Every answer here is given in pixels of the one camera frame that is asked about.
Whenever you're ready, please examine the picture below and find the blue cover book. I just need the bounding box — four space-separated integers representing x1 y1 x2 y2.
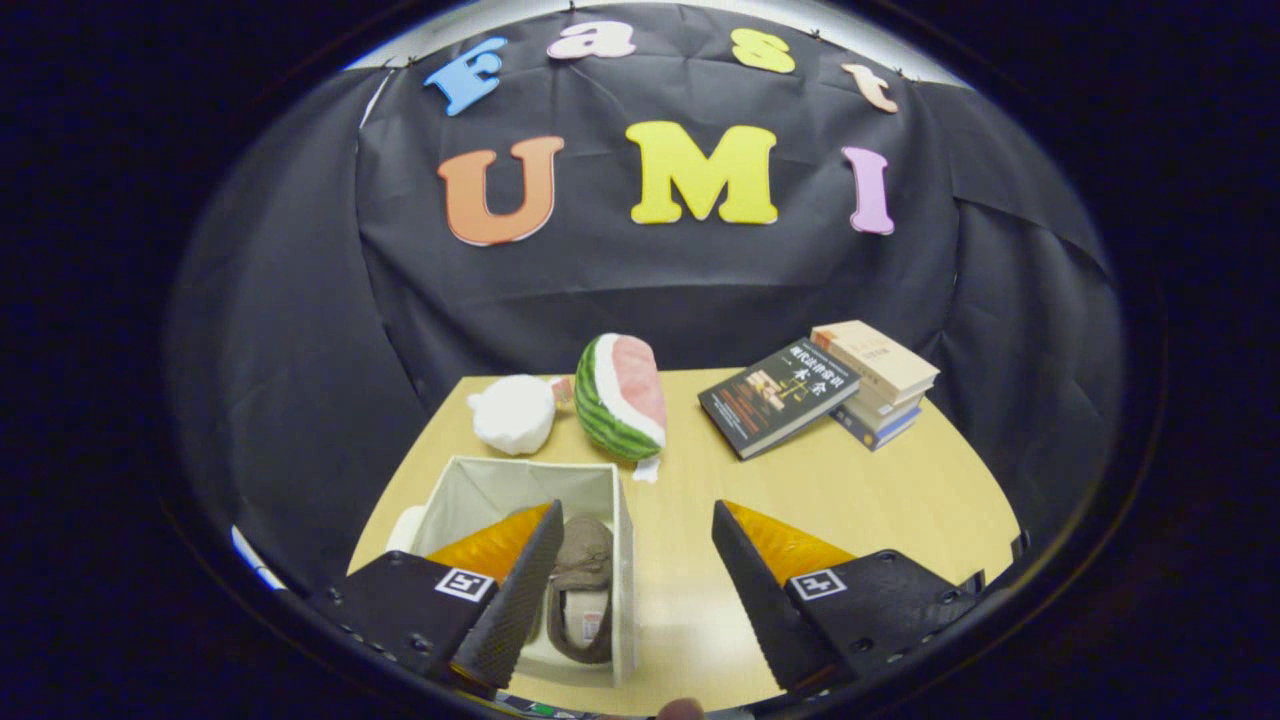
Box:
830 400 923 452

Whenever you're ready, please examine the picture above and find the white plush toy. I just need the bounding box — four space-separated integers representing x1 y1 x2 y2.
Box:
467 374 557 457

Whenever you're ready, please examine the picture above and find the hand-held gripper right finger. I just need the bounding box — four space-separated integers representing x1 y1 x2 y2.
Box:
711 500 986 696

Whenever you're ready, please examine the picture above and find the grey spine book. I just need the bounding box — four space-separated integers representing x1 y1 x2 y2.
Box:
845 385 931 431

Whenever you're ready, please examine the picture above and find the grey fabric storage box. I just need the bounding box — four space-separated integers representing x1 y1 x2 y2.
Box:
385 456 638 691

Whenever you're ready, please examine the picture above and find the black cover book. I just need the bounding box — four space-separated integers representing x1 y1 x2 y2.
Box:
697 338 862 461

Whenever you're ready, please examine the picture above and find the beige cover book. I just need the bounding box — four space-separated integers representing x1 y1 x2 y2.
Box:
810 320 941 404

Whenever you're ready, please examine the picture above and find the watermelon slice plush toy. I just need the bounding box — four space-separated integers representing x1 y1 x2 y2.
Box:
574 333 669 484

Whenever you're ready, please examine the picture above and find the brown fuzzy shoe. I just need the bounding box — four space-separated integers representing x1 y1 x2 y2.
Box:
545 515 616 666

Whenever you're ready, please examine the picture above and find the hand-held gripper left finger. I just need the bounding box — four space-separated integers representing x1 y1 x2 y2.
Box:
308 500 566 691

